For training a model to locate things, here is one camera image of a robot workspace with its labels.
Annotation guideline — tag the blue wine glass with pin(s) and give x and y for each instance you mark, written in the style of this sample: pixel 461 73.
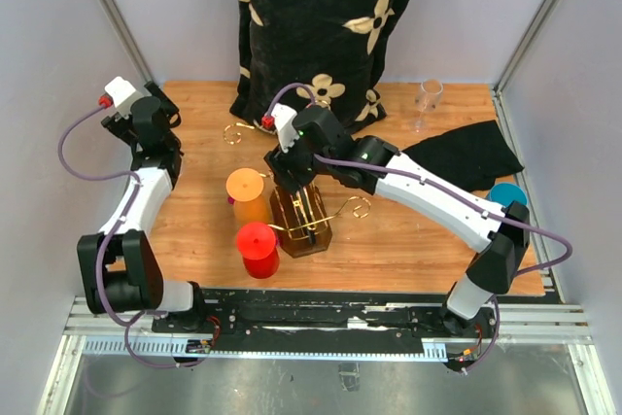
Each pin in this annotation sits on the blue wine glass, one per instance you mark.
pixel 506 193

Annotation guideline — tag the gold wire wine glass rack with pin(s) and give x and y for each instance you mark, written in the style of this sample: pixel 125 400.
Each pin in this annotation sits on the gold wire wine glass rack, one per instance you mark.
pixel 301 221

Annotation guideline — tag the left aluminium frame post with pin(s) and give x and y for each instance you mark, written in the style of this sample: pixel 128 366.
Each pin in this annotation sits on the left aluminium frame post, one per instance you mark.
pixel 115 16

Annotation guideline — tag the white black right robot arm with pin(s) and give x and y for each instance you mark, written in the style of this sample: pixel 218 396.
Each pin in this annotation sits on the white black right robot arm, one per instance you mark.
pixel 313 142

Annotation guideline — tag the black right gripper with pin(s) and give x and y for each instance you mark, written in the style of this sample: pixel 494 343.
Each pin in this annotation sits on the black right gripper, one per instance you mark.
pixel 281 163

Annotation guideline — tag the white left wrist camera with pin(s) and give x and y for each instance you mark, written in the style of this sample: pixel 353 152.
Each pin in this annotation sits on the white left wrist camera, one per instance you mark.
pixel 119 94

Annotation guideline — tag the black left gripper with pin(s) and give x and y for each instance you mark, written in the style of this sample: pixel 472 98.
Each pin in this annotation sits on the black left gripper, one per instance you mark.
pixel 123 127

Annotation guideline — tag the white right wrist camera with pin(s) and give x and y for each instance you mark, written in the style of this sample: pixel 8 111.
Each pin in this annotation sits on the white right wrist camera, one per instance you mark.
pixel 280 120

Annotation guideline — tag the black floral patterned pillow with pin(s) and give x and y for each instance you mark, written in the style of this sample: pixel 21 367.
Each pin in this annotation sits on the black floral patterned pillow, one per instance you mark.
pixel 332 52

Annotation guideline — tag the orange wine glass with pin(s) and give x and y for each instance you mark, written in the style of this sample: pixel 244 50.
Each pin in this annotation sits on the orange wine glass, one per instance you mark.
pixel 245 186

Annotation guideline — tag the clear wine glass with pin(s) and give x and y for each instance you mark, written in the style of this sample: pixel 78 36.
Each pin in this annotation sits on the clear wine glass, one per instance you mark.
pixel 427 99

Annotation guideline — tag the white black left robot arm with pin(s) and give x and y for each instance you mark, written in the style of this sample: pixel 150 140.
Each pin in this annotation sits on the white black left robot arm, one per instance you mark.
pixel 118 266

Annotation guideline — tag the aluminium frame post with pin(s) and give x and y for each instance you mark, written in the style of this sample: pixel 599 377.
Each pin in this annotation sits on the aluminium frame post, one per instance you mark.
pixel 541 16
pixel 115 16

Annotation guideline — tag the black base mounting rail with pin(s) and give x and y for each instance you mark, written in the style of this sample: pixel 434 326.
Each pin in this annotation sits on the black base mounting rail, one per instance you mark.
pixel 328 324

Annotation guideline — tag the right aluminium frame post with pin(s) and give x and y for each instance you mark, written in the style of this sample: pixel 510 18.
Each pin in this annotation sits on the right aluminium frame post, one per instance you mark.
pixel 541 16

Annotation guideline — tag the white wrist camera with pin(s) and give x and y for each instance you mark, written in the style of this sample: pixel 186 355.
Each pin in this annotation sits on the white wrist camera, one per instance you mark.
pixel 119 94
pixel 280 120

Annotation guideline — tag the red wine glass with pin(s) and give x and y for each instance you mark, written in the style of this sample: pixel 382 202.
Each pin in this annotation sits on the red wine glass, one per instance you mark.
pixel 257 245

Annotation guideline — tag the magenta wine glass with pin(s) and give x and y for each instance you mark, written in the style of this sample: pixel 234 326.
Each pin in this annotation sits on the magenta wine glass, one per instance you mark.
pixel 231 201

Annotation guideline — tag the black folded cloth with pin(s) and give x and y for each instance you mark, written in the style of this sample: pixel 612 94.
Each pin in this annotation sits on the black folded cloth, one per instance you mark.
pixel 471 157

